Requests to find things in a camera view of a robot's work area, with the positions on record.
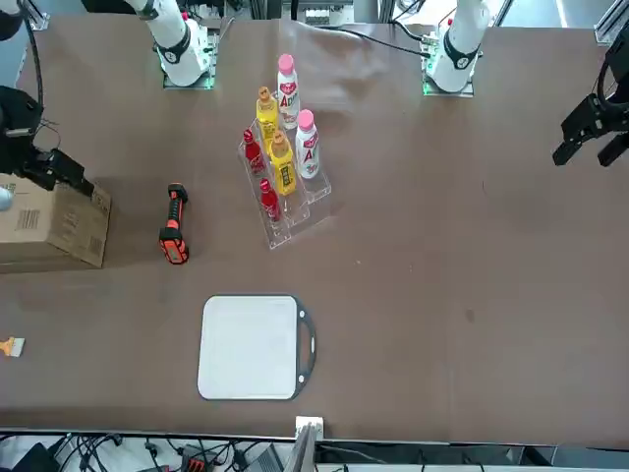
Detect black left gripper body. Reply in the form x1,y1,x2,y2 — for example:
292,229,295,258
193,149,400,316
592,37,629,135

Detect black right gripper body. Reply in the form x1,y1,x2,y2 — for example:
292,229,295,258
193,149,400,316
0,86,50,159

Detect orange black barcode scanner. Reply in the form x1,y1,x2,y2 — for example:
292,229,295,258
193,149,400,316
157,183,192,266

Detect brown cardboard box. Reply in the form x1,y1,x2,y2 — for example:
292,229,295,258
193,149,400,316
0,171,113,274

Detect black box under table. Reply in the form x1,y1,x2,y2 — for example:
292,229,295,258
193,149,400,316
10,442,60,472

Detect small red bottle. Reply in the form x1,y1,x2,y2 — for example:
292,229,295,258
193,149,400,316
258,177,282,222
242,128,266,177

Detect yellow bottle orange cap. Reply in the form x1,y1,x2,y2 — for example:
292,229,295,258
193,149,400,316
254,86,280,148
268,131,299,197

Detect clear acrylic stepped shelf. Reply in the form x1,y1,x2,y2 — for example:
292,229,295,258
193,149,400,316
237,115,334,252

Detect white bottle pink cap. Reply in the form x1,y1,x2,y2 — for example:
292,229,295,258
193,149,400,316
275,53,302,130
294,108,323,181

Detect black power strip red switches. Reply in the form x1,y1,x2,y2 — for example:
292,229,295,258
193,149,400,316
179,444,207,472

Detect grey power adapter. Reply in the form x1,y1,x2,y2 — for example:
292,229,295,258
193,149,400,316
248,444,284,472

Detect grey metal bar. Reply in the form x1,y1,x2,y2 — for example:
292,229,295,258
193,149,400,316
284,425,318,472

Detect thin black table cable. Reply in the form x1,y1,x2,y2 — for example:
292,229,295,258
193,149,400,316
314,25,429,56

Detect white cutting board black handle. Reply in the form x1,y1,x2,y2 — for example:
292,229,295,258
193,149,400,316
197,294,318,402

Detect white mount bracket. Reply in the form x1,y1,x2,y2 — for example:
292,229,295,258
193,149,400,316
294,415,325,439

